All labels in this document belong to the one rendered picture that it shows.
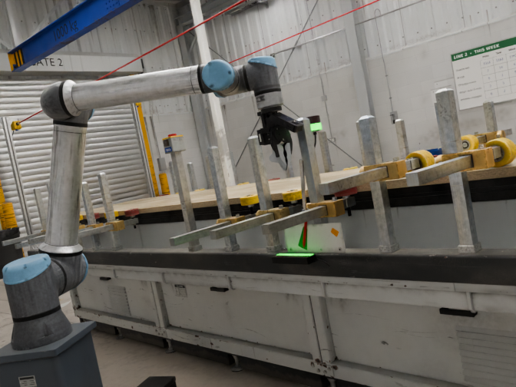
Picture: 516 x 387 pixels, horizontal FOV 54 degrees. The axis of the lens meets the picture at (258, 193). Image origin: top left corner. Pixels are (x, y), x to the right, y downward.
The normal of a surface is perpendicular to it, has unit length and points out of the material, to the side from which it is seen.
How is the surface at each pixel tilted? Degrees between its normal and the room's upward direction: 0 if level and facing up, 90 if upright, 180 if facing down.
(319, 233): 90
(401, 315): 90
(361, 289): 90
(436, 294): 90
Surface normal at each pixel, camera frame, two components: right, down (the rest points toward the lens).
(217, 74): -0.06, 0.08
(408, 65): -0.64, 0.18
